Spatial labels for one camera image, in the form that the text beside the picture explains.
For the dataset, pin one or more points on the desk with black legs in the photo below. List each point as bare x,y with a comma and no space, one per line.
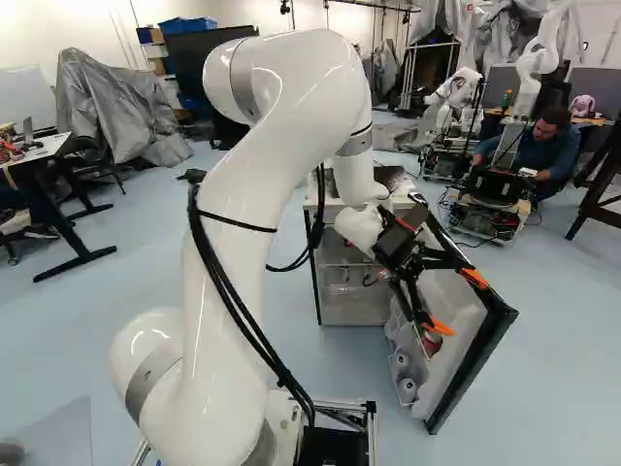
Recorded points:
43,148

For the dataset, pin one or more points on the white bottle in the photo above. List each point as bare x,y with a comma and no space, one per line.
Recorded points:
402,362
408,387

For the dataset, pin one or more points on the open fridge door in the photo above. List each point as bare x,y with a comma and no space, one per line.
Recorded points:
466,330

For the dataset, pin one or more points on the small silver fridge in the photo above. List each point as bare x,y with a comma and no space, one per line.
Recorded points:
339,291

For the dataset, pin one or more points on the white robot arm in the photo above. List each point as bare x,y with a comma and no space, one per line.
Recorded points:
233,291

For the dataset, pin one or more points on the red drink can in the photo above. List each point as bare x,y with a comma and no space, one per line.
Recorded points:
430,346

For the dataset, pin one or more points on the person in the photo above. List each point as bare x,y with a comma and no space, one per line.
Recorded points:
558,145

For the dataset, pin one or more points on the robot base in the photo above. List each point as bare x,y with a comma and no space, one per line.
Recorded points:
335,442

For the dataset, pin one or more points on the white robot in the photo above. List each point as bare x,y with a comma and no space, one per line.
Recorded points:
531,63
456,92

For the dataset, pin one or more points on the equipment cart with black box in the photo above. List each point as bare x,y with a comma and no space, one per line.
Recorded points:
490,184

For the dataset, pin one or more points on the grey tarp cover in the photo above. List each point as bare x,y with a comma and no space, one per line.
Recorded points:
111,107

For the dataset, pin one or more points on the large black screen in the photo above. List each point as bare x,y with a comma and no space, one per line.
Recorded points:
189,63

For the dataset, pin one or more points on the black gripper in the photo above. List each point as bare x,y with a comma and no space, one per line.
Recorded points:
395,245

